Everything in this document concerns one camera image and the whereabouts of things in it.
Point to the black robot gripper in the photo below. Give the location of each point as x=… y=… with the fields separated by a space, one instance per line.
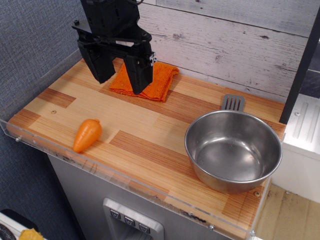
x=116 y=20

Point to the orange toy carrot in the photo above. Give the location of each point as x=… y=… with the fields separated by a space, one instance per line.
x=87 y=134

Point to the stainless steel bowl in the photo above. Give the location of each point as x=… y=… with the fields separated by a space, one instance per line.
x=232 y=151

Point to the folded orange cloth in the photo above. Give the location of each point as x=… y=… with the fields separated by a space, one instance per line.
x=163 y=74

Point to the clear acrylic table guard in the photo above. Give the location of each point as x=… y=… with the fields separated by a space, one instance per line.
x=48 y=91

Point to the grey toy spatula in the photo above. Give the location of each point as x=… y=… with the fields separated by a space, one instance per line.
x=233 y=102

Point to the grey toy fridge cabinet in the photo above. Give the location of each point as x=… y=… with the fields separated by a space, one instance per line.
x=86 y=194

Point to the silver dispenser button panel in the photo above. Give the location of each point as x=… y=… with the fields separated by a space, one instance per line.
x=130 y=221

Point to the black right upright post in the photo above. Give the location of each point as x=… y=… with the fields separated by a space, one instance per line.
x=306 y=59

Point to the white rail with black base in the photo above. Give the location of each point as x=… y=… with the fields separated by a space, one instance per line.
x=14 y=223

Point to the white aluminium frame block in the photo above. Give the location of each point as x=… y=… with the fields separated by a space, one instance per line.
x=299 y=170

